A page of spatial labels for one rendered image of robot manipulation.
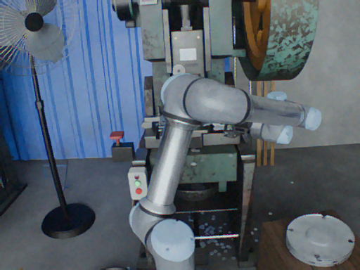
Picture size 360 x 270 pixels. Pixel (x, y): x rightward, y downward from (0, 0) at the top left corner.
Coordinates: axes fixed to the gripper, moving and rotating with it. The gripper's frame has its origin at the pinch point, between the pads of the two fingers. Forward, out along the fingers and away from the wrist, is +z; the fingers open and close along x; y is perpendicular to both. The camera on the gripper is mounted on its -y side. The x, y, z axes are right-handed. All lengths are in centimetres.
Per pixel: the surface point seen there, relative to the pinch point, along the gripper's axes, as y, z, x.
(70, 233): 41, 83, 74
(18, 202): 48, 153, 75
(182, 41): -2.1, 15.9, -34.0
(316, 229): 0, -50, 41
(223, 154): 0.7, -4.5, 14.9
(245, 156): -2.6, -13.6, 15.3
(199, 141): 2.5, 7.0, 10.3
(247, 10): -54, 9, -48
